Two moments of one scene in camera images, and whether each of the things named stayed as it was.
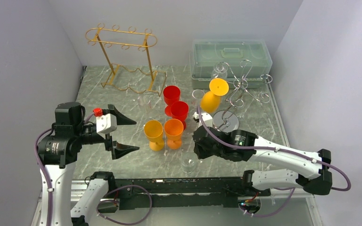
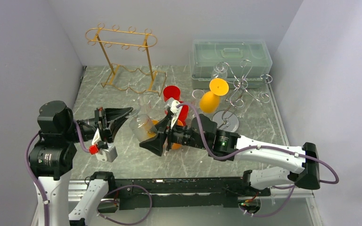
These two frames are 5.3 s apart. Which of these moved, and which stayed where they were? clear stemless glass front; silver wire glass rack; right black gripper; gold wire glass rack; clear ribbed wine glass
Moved: right black gripper; clear stemless glass front
Stayed: clear ribbed wine glass; gold wire glass rack; silver wire glass rack
